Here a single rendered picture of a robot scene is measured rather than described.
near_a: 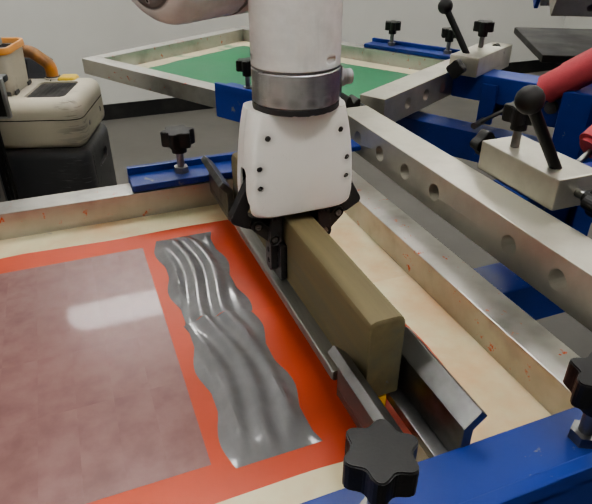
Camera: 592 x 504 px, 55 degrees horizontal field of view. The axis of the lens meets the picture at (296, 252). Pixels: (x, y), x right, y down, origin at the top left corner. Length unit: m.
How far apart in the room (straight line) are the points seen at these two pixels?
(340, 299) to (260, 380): 0.11
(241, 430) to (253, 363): 0.08
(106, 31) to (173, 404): 3.92
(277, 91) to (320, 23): 0.06
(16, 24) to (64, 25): 0.29
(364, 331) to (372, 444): 0.11
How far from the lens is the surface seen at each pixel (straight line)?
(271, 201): 0.51
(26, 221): 0.79
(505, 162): 0.69
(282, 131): 0.48
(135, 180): 0.79
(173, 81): 1.32
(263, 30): 0.47
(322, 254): 0.48
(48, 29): 4.31
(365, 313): 0.42
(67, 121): 1.54
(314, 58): 0.46
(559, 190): 0.64
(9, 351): 0.60
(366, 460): 0.32
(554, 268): 0.58
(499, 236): 0.63
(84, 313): 0.62
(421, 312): 0.60
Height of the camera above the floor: 1.31
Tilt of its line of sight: 31 degrees down
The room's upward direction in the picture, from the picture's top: straight up
